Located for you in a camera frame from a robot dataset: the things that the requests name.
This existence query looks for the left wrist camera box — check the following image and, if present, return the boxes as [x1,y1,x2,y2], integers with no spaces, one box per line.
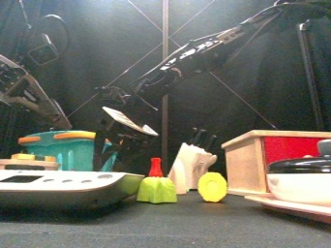
[26,33,63,67]

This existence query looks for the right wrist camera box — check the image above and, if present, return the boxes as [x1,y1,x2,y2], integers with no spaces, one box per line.
[94,85,133,107]

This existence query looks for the dark metal frame post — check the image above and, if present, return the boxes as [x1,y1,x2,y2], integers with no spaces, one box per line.
[298,19,326,132]

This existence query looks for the black cable loop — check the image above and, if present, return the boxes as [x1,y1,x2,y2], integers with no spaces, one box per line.
[39,14,71,57]

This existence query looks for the black toy knife handle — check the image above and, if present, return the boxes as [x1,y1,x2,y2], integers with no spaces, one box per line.
[195,129,209,147]
[205,134,219,152]
[187,127,199,145]

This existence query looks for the green lumpy toy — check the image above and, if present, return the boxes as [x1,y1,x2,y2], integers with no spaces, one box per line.
[137,175,179,204]

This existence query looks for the black pot lid grey knob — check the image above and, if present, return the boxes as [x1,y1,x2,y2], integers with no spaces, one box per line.
[267,139,331,174]

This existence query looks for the wooden toy with yellow blocks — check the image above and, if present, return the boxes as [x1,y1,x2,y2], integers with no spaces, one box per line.
[0,153,62,171]

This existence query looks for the wooden box red panel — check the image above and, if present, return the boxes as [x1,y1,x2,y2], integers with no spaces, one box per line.
[222,129,331,197]

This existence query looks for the white kitchen scale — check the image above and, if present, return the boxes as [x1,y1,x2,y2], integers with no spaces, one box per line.
[0,169,146,209]

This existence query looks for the red toy bottle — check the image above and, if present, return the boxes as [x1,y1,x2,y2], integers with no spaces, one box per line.
[147,157,165,178]

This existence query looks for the white toy knife block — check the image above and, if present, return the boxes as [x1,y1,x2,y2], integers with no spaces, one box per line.
[167,141,219,196]

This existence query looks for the teal toy basket orange trim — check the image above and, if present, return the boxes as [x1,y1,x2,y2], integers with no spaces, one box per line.
[18,130,120,172]

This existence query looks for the thin metal frame pole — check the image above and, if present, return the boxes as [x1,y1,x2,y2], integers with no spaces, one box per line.
[161,0,171,177]

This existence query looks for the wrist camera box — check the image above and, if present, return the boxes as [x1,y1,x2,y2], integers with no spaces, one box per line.
[94,85,133,107]
[26,33,63,67]

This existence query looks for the yellow-green sushi roll disc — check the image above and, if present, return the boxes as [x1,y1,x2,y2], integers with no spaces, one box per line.
[197,171,229,203]

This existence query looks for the white toy pot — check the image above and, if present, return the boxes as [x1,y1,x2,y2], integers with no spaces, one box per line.
[266,172,331,207]

